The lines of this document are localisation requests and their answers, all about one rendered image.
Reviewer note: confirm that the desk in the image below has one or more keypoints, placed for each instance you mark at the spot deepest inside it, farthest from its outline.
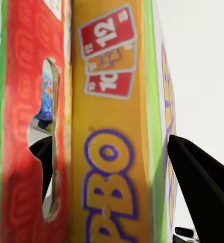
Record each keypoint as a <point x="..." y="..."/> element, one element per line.
<point x="47" y="201"/>

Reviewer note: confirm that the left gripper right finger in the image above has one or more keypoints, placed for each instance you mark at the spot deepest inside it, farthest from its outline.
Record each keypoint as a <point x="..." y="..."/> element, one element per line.
<point x="201" y="179"/>

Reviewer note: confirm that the toy box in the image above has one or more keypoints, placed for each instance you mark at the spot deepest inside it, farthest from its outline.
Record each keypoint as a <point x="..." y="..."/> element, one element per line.
<point x="37" y="128"/>

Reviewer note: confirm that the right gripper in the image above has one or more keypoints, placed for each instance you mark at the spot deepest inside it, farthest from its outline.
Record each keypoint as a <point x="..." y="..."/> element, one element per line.
<point x="177" y="239"/>

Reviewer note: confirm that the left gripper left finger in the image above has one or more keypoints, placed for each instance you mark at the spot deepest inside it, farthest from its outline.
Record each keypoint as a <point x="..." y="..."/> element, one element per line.
<point x="42" y="149"/>

